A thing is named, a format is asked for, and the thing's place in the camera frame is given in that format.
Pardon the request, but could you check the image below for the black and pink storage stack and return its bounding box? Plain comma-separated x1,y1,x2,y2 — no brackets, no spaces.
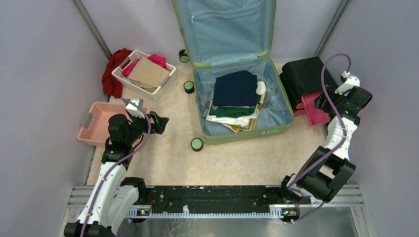
279,57,331,126

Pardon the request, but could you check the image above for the green hard-shell suitcase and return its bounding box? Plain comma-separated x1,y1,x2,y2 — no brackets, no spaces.
172,0,294,151

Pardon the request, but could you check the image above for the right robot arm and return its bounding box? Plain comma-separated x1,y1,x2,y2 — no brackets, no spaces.
281,86,372,203

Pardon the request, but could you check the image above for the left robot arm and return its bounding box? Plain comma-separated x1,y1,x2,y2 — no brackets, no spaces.
63,110,169,237

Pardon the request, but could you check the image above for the white plastic basket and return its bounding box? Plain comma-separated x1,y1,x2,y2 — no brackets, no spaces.
112,50,176,101

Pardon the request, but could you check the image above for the pink plastic basket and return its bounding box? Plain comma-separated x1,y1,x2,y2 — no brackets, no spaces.
77,102,132,147

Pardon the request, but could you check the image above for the red cloth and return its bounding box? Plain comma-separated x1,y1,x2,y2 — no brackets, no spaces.
101,48,132,98

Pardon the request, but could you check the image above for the tan folded cloth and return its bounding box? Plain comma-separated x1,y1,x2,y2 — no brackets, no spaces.
127,71,170,93

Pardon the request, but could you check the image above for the magenta cloth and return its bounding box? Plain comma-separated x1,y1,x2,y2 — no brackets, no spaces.
122,54,170,77

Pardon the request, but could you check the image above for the green folded garment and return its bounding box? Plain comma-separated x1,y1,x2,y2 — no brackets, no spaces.
204,95,260,119

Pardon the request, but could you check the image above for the white folded garment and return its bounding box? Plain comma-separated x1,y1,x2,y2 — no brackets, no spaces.
205,107,259,128

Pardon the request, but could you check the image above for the yellow patterned garment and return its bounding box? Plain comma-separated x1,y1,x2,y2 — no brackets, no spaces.
226,118,257,134

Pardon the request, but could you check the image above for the navy blue folded garment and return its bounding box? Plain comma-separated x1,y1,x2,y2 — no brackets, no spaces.
212,70,258,107

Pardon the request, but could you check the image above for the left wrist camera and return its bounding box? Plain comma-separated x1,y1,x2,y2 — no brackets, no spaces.
126,97,147,119

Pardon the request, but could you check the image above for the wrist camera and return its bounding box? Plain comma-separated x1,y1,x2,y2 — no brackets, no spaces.
335,71,360,95
126,97,147,119

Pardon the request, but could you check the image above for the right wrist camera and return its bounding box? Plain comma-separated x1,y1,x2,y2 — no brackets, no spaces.
335,71,360,95

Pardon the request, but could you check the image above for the right aluminium corner post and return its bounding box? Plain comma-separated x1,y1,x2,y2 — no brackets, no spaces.
313,0,350,57

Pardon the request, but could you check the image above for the aluminium corner post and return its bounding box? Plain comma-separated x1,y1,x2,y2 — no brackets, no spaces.
72,0,112,60
313,0,350,57

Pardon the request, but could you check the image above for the left aluminium corner post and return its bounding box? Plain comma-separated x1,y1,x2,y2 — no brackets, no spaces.
72,0,112,60

